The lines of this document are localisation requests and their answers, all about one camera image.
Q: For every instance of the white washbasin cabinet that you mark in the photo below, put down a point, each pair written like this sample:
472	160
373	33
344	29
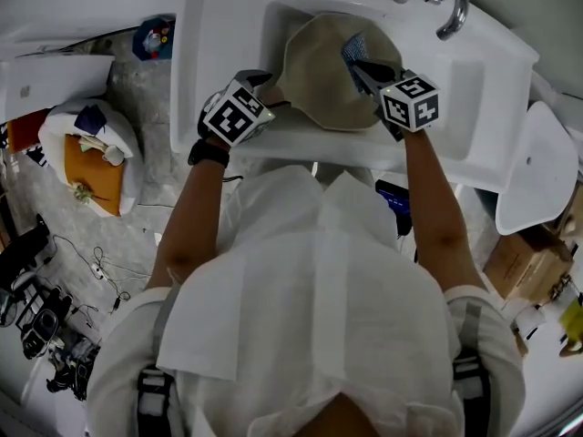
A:
218	39

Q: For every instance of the black phone with blue screen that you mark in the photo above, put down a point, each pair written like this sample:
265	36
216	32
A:
395	196

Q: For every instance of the small white cup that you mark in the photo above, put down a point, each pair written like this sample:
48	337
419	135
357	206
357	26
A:
114	156

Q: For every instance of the blue bin with colourful items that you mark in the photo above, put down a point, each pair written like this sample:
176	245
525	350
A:
155	39

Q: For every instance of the cardboard box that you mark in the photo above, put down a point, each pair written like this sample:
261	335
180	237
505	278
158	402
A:
524	267

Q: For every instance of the orange cushion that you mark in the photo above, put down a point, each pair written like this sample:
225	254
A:
91	175

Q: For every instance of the white power strip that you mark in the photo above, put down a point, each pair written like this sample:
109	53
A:
98	271

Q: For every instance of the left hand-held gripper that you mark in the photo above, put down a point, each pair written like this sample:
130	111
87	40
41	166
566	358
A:
234	116

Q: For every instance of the blue scrubbing sponge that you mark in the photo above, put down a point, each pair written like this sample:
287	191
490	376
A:
355	48

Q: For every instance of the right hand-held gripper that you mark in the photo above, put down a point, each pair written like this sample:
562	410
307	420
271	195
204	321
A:
412	105

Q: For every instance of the dried plant sprig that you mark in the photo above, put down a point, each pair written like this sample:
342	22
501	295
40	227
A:
83	194

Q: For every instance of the chrome faucet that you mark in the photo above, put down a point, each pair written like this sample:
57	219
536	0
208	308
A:
457	14

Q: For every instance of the red-orange board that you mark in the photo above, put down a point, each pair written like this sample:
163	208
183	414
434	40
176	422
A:
27	130

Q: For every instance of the white ceramic basin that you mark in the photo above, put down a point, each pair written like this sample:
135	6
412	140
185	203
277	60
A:
537	175

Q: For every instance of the white bag with orange contents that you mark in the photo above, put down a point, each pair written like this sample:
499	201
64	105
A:
123	130

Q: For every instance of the beige frying pan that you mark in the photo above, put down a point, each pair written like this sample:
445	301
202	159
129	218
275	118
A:
319	75

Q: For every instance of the white flat panel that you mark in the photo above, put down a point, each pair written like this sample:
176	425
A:
59	84

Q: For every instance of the person's left forearm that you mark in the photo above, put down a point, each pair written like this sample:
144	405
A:
191	216

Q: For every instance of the person's right forearm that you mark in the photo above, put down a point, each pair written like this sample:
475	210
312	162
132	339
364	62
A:
432	198

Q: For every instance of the white shirt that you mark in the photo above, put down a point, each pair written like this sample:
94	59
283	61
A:
300	312

